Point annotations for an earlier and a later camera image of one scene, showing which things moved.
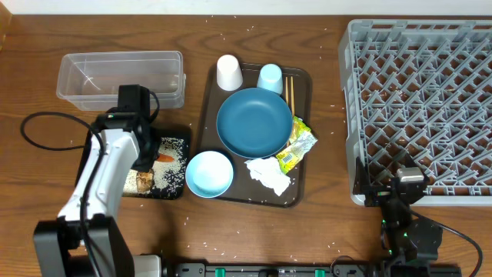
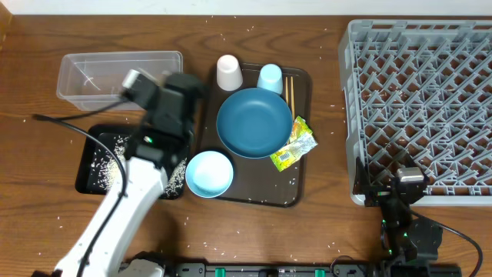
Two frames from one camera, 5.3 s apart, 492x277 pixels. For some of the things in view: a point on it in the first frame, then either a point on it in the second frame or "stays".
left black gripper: [146, 165] -> [197, 93]
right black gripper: [378, 193] stays
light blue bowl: [208, 174] stays
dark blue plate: [254, 123] stays
